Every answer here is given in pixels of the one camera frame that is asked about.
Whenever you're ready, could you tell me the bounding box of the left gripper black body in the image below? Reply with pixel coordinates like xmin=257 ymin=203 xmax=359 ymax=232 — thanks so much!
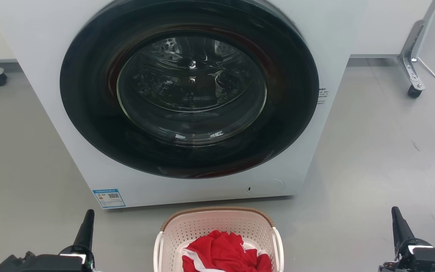
xmin=32 ymin=245 xmax=96 ymax=272

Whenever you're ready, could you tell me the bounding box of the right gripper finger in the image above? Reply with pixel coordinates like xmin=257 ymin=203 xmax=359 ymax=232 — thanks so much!
xmin=391 ymin=206 xmax=416 ymax=254

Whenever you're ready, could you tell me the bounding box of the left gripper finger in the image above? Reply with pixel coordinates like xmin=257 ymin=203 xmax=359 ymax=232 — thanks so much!
xmin=73 ymin=209 xmax=95 ymax=249

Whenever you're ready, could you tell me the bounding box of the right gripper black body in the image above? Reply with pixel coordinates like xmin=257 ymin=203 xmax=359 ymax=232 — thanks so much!
xmin=378 ymin=238 xmax=435 ymax=272

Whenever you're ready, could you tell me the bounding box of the white perforated laundry basket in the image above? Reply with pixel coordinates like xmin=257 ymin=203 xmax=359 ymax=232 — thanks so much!
xmin=153 ymin=206 xmax=285 ymax=272

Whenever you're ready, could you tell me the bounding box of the blue energy label sticker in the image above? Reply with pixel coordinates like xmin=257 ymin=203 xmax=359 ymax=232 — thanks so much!
xmin=93 ymin=189 xmax=126 ymax=209

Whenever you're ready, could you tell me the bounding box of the round black washing machine door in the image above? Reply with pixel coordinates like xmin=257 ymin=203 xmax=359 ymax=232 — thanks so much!
xmin=59 ymin=0 xmax=320 ymax=179

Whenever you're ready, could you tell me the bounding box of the red and white garment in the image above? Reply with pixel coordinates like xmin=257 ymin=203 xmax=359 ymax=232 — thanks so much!
xmin=182 ymin=230 xmax=273 ymax=272

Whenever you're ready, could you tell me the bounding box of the round white filter cover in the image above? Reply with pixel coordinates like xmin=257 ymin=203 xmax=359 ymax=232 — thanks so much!
xmin=246 ymin=179 xmax=285 ymax=196

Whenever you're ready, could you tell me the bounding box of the white front-load washing machine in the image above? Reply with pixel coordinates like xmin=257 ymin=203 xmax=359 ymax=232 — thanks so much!
xmin=0 ymin=0 xmax=369 ymax=209

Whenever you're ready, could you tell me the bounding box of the metal stand leg with caster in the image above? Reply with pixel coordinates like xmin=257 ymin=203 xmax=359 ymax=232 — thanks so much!
xmin=398 ymin=0 xmax=435 ymax=99

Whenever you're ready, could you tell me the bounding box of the left gripper black camera box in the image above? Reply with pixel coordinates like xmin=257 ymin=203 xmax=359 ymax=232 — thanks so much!
xmin=0 ymin=251 xmax=36 ymax=272

